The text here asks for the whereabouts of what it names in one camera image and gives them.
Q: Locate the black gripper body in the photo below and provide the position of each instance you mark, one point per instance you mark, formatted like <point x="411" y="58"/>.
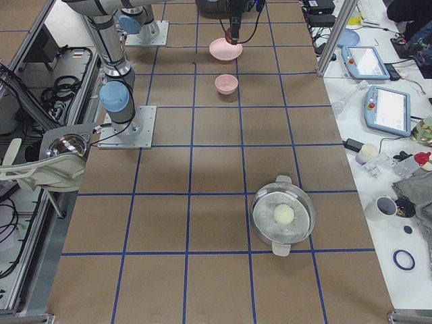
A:
<point x="235" y="19"/>

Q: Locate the red apple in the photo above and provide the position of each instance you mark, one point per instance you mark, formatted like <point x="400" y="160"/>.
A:
<point x="229" y="38"/>

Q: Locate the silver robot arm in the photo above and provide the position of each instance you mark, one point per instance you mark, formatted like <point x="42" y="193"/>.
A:
<point x="116" y="95"/>

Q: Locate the pink plate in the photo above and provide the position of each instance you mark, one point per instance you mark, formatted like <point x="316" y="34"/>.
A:
<point x="221" y="50"/>

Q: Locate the pink bowl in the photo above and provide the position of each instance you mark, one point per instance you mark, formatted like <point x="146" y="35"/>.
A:
<point x="226" y="84"/>

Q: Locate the light blue plate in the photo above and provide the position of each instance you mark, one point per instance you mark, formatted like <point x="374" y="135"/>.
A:
<point x="349" y="38"/>

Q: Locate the dark grey rice cooker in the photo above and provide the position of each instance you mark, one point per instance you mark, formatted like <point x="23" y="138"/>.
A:
<point x="219" y="7"/>

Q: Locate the far teach pendant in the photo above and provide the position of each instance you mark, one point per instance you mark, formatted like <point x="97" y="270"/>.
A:
<point x="364" y="63"/>

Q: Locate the teach pendant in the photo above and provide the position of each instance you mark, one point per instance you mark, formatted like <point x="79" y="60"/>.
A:
<point x="364" y="63"/>
<point x="388" y="111"/>

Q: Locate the near teach pendant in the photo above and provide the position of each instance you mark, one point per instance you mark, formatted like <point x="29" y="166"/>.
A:
<point x="388" y="111"/>

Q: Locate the black power adapter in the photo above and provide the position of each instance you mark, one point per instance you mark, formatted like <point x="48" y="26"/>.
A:
<point x="352" y="145"/>

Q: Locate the steel steamer pot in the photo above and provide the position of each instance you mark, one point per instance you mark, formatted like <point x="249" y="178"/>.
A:
<point x="282" y="237"/>

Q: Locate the white purple cup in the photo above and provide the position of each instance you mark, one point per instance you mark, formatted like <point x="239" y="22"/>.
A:
<point x="366" y="153"/>

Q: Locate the white steamed bun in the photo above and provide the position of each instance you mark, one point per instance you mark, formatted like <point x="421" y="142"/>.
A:
<point x="283" y="214"/>

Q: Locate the glass dome lid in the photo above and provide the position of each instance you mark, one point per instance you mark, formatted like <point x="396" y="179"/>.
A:
<point x="68" y="139"/>

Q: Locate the white mug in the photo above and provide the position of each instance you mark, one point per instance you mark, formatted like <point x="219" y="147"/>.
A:
<point x="381" y="208"/>

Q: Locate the grey folded cloth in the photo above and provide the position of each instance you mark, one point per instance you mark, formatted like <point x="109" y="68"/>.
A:
<point x="417" y="189"/>

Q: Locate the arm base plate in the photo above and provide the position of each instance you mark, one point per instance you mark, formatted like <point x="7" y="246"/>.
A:
<point x="139" y="134"/>
<point x="151" y="35"/>

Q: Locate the aluminium frame post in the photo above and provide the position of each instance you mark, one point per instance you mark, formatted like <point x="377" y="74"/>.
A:
<point x="341" y="22"/>

